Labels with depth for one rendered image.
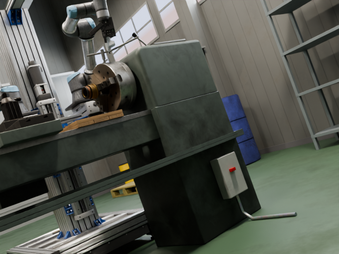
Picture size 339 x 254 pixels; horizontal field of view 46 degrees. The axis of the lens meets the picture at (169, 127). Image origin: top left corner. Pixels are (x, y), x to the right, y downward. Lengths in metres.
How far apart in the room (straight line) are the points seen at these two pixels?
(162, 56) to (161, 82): 0.18
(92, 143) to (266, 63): 4.18
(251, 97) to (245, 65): 0.49
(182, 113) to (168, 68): 0.30
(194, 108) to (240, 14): 3.75
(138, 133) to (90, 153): 0.34
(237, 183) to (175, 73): 0.81
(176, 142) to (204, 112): 0.35
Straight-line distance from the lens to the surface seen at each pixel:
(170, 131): 2.39
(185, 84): 2.59
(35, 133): 1.96
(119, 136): 2.24
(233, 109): 5.61
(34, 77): 3.15
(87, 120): 2.15
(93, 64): 3.12
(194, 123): 2.54
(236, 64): 6.35
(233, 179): 2.57
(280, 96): 5.92
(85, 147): 2.12
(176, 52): 2.64
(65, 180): 3.04
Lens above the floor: 0.62
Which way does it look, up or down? 3 degrees up
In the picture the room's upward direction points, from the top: 20 degrees counter-clockwise
